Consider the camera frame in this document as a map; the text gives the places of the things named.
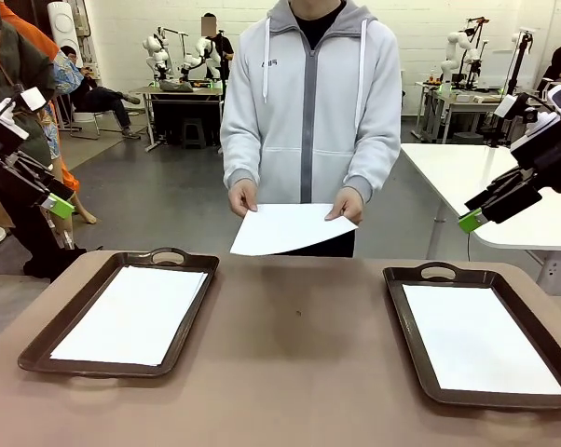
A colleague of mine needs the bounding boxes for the black stool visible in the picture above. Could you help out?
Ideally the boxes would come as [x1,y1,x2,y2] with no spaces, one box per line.
[181,117,208,149]

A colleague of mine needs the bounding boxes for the brown plastic serving tray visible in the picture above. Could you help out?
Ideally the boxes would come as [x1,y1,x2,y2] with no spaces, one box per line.
[18,247,221,379]
[382,262,561,412]

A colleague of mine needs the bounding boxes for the white A4 paper sheet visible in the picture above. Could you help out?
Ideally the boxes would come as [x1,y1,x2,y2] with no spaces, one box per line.
[50,264,210,367]
[401,283,561,396]
[49,264,207,367]
[229,202,360,257]

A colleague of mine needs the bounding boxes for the white metal chair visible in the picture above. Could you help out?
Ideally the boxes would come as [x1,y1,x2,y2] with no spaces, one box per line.
[68,100,105,141]

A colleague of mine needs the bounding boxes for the person's left hand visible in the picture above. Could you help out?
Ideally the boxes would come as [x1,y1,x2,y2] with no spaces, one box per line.
[324,188,365,226]

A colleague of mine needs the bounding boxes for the white table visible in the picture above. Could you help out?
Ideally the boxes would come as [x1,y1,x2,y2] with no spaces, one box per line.
[400,142,561,295]

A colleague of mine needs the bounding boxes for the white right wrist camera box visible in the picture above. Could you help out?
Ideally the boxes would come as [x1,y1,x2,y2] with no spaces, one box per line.
[493,95,518,120]

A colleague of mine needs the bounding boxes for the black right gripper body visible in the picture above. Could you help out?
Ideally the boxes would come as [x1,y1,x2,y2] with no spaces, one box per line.
[509,124,561,196]

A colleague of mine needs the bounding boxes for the person's right hand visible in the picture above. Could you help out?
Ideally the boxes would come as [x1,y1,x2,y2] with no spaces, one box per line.
[227,181,259,219]

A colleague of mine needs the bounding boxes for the person's right forearm grey sleeve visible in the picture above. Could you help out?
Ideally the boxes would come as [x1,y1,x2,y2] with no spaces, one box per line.
[221,129,263,191]

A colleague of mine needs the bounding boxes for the standing person in black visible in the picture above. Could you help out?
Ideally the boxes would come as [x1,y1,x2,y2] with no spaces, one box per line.
[200,12,235,85]

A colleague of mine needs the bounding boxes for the seated person with glasses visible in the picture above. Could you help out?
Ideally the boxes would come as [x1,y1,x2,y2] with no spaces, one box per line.
[59,45,144,141]

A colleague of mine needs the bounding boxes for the grey background work table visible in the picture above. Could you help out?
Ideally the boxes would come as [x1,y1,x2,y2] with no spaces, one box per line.
[414,79,557,145]
[130,83,230,154]

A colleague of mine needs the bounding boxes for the black tripod pole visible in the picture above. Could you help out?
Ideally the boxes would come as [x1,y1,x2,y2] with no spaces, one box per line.
[488,28,538,149]

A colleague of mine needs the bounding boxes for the person in grey hoodie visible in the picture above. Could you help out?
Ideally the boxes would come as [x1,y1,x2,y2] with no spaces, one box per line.
[221,0,403,258]

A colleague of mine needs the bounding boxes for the blue patterned garment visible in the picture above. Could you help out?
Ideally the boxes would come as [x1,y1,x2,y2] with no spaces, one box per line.
[40,49,85,162]

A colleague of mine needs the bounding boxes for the person in dark green jacket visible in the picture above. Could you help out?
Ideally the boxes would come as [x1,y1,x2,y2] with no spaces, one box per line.
[0,0,89,283]

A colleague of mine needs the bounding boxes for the person's left forearm grey sleeve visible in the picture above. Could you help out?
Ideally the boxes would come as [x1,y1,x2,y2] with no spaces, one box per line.
[340,134,403,206]

